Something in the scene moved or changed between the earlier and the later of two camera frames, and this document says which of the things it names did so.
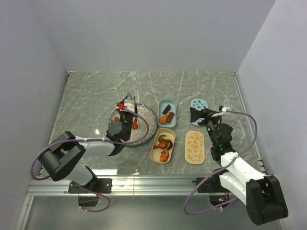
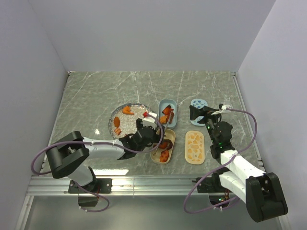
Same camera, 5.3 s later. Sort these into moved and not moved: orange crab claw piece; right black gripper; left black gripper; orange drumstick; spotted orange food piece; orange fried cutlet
Moved: orange crab claw piece; left black gripper
Not moved: orange drumstick; spotted orange food piece; right black gripper; orange fried cutlet
